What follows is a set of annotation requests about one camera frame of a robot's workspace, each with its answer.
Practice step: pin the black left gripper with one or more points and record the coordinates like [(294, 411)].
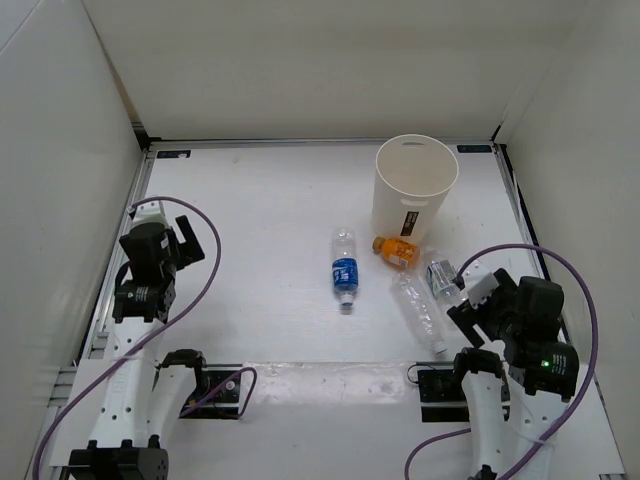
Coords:
[(189, 251)]

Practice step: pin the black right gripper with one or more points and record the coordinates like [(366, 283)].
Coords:
[(464, 315)]

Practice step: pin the small green label water bottle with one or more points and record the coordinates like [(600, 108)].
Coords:
[(440, 275)]

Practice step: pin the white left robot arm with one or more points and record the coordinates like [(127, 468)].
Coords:
[(144, 394)]

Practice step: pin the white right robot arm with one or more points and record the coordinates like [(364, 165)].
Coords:
[(516, 375)]

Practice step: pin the white plastic bin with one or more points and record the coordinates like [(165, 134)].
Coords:
[(414, 174)]

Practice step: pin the clear crushed plastic bottle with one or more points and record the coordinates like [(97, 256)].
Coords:
[(418, 312)]

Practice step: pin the orange juice bottle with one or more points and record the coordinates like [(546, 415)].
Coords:
[(397, 252)]

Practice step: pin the blue label plastic bottle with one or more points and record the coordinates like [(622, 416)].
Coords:
[(344, 267)]

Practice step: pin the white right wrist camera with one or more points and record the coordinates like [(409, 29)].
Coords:
[(478, 283)]

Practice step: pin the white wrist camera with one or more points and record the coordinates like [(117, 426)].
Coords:
[(150, 212), (478, 283)]

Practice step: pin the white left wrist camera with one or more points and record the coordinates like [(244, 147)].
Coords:
[(150, 212)]

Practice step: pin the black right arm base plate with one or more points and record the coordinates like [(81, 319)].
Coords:
[(441, 397)]

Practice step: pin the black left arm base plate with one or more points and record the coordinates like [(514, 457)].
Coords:
[(226, 404)]

